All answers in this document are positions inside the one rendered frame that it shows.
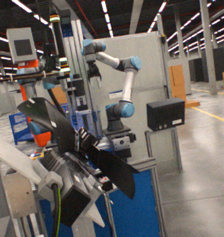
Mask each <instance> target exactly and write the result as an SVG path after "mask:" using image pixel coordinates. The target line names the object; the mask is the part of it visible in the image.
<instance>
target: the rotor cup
mask: <svg viewBox="0 0 224 237"><path fill-rule="evenodd" d="M85 132H86V134H85V136H84V137H83V138H82V136H83V134H84V133H85ZM78 134H79V146H78V152H77V151H70V153H71V154H72V155H74V156H75V157H76V158H77V159H78V160H81V161H82V162H84V163H87V162H88V158H87V157H86V155H87V154H88V153H89V151H90V147H91V144H93V145H94V144H95V143H96V142H97V144H96V145H95V146H97V145H98V144H99V143H100V140H99V139H98V138H97V137H95V136H94V135H93V134H92V133H91V132H89V131H87V130H86V129H85V128H84V127H80V129H79V130H78Z"/></svg>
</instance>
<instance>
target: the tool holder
mask: <svg viewBox="0 0 224 237"><path fill-rule="evenodd" d="M56 77H57V80H59V81H60V85H61V89H62V91H63V92H65V91H69V90H73V89H76V87H73V88H69V89H68V86H67V82H66V76H64V72H63V71H61V72H58V75H56Z"/></svg>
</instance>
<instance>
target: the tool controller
mask: <svg viewBox="0 0 224 237"><path fill-rule="evenodd" d="M146 108H147V126H148V127H149V128H150V129H151V130H152V131H154V132H156V131H160V130H164V129H167V128H170V127H176V126H179V125H183V124H184V122H185V101H184V100H183V99H181V98H178V97H175V98H169V99H164V100H161V101H156V102H152V103H146Z"/></svg>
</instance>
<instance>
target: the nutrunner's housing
mask: <svg viewBox="0 0 224 237"><path fill-rule="evenodd" d="M50 7H51V8H50V10H49V12H50V16H53V15H58V13H57V10H56V8H54V5H53V2H50ZM64 76H66V82H67V86H68V89H69V88H72V85H71V79H70V74H67V75H64ZM67 93H68V96H69V95H72V94H73V91H72V90H69V91H67Z"/></svg>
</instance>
